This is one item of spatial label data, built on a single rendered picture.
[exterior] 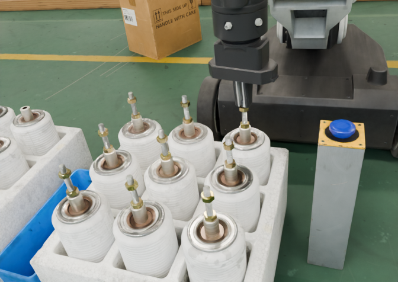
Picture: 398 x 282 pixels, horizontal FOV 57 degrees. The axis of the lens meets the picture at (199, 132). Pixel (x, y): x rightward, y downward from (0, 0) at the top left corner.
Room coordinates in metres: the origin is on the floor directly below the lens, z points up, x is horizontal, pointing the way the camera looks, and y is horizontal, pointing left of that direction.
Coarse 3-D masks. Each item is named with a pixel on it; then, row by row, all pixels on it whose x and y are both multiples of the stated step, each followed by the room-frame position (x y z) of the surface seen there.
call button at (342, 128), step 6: (336, 120) 0.49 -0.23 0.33; (342, 120) 0.49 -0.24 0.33; (330, 126) 0.48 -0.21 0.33; (336, 126) 0.48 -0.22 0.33; (342, 126) 0.47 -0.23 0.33; (348, 126) 0.47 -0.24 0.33; (354, 126) 0.47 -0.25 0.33; (336, 132) 0.46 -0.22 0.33; (342, 132) 0.46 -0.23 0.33; (348, 132) 0.46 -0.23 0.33; (354, 132) 0.46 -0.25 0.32; (342, 138) 0.46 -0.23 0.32
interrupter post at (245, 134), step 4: (240, 128) 0.58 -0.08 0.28; (248, 128) 0.58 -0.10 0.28; (240, 132) 0.58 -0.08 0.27; (244, 132) 0.57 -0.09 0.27; (248, 132) 0.57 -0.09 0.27; (240, 136) 0.58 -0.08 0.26; (244, 136) 0.57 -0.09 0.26; (248, 136) 0.57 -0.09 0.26; (240, 140) 0.58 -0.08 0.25; (244, 140) 0.57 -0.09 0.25; (248, 140) 0.57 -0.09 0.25
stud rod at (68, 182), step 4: (60, 164) 0.46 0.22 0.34; (64, 164) 0.46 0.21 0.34; (60, 168) 0.45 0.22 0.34; (64, 168) 0.45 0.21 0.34; (64, 172) 0.45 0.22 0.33; (64, 180) 0.45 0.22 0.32; (68, 180) 0.45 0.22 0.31; (68, 184) 0.45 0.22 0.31; (72, 184) 0.45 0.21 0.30; (68, 188) 0.45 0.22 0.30; (72, 188) 0.45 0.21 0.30
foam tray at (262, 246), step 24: (216, 144) 0.67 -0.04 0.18; (264, 192) 0.50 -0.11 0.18; (264, 216) 0.44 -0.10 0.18; (48, 240) 0.45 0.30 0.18; (264, 240) 0.39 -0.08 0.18; (48, 264) 0.40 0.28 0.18; (72, 264) 0.39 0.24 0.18; (96, 264) 0.39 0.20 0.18; (120, 264) 0.40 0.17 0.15; (264, 264) 0.35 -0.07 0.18
